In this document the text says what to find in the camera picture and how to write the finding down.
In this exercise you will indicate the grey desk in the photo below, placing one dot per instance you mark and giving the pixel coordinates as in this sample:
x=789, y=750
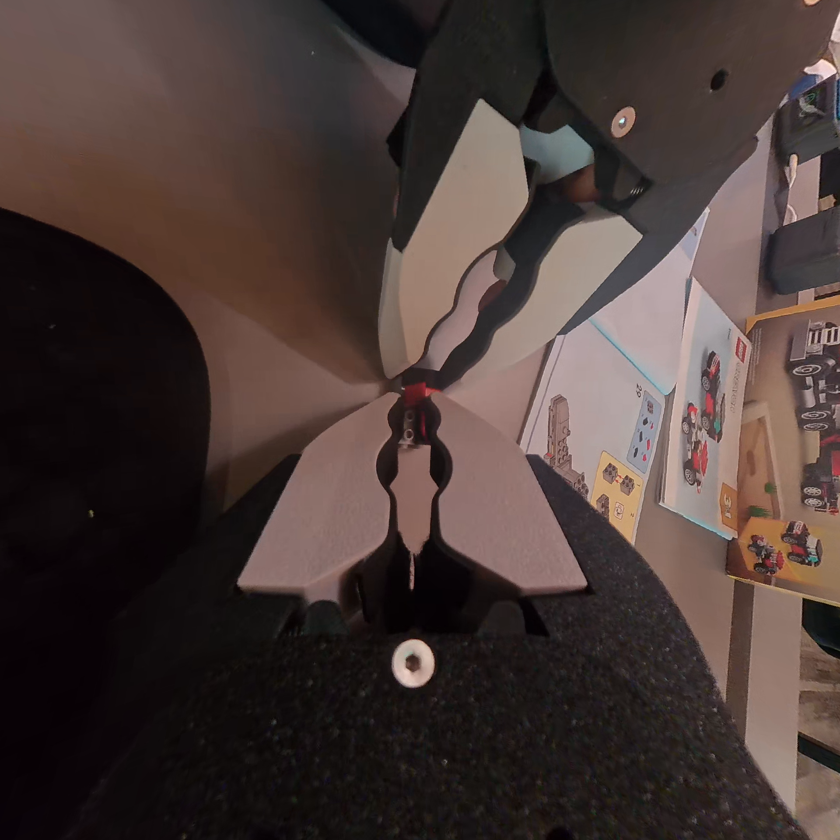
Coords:
x=197, y=131

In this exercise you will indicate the grey and red brick assembly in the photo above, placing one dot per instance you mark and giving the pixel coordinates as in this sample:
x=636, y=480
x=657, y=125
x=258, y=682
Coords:
x=409, y=426

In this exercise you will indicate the small red toy brick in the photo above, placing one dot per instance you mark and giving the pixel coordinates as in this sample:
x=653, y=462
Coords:
x=416, y=392

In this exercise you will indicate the yellow toy brick box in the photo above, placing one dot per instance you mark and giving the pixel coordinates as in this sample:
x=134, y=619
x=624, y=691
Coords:
x=781, y=459

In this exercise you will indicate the dark pouch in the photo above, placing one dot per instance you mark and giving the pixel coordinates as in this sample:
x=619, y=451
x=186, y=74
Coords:
x=804, y=256

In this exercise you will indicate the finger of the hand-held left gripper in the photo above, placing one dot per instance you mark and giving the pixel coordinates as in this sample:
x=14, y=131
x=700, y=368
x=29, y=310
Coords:
x=577, y=269
x=459, y=210

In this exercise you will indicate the black chair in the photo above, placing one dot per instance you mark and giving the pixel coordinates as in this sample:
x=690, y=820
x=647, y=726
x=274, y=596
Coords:
x=85, y=525

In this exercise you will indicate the closed instruction booklet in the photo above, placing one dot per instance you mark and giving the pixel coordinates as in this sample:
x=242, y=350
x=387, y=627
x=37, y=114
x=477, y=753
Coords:
x=699, y=420

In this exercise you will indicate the open instruction booklet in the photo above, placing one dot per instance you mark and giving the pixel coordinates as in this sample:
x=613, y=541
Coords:
x=630, y=328

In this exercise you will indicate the black box with teal print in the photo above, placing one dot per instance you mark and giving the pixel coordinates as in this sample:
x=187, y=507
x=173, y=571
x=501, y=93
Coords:
x=810, y=111

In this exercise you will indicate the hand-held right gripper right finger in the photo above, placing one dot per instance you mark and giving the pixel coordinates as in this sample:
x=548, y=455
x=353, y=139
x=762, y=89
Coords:
x=505, y=518

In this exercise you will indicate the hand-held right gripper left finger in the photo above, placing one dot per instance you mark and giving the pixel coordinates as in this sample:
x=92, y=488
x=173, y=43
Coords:
x=328, y=512

